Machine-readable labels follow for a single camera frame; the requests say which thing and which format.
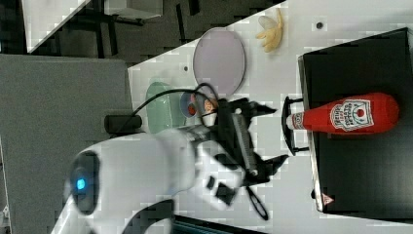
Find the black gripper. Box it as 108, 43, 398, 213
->
209, 97, 288, 185

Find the red plush ketchup bottle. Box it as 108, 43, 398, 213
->
286, 93, 399, 136

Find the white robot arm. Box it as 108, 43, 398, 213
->
51, 98, 286, 234

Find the black toaster oven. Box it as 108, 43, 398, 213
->
282, 27, 412, 223

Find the orange slice toy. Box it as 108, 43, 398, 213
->
204, 98, 217, 113

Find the lavender oval plate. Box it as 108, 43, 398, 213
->
193, 27, 245, 98

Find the green colander basket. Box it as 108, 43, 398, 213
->
146, 92, 185, 134

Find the black cylindrical container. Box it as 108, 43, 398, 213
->
103, 115, 142, 134

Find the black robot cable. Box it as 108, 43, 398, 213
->
113, 82, 222, 137

